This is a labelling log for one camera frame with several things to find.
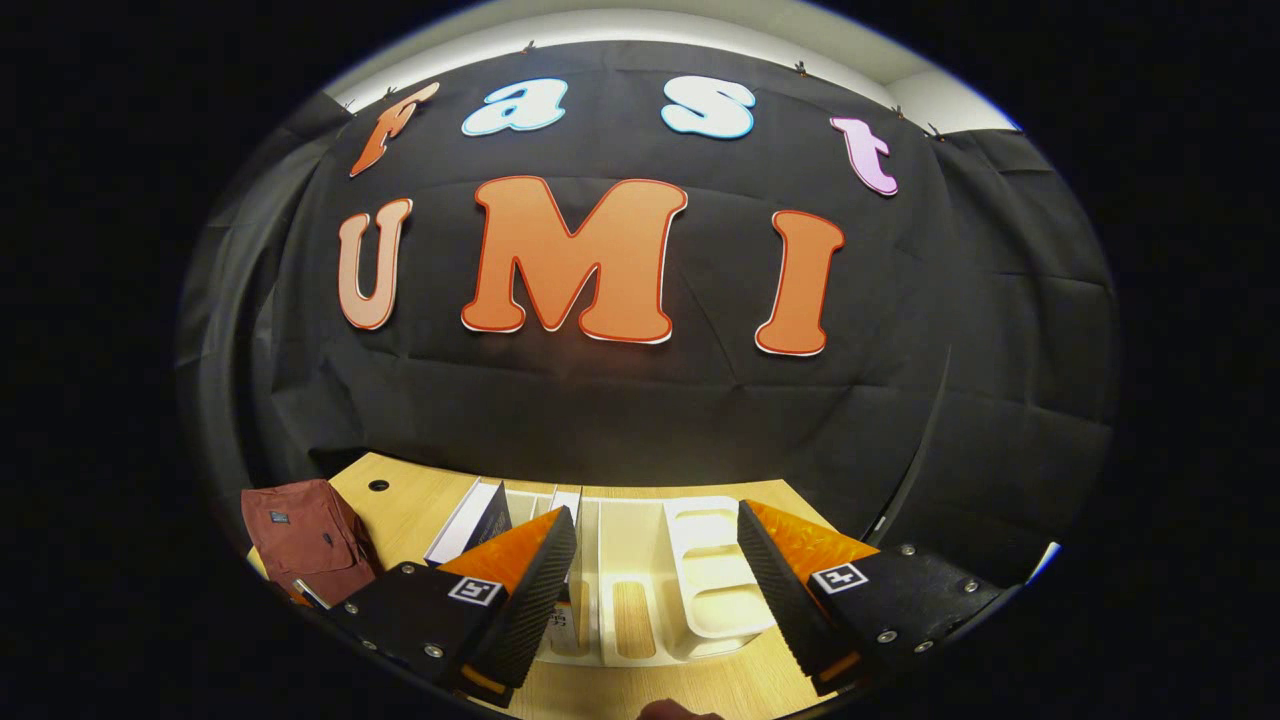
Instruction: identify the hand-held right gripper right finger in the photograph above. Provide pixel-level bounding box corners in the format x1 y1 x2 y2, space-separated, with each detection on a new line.
737 499 1007 699

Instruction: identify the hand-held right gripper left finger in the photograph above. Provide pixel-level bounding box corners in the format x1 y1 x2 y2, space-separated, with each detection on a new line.
325 505 580 709

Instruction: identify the white bookshelf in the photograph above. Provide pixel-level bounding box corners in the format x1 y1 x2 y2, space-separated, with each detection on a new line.
425 477 793 669

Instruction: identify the blue cover book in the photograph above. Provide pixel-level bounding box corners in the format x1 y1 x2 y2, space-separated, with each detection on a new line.
425 478 514 567

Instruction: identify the grey cover book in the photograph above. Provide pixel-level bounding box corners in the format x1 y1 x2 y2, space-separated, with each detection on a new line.
548 485 584 641

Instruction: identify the maroon schoolbag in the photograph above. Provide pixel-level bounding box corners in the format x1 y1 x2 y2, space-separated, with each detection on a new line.
240 478 387 607

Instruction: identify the black backdrop cloth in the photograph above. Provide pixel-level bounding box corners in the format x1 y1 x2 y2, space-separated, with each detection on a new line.
178 40 1119 591

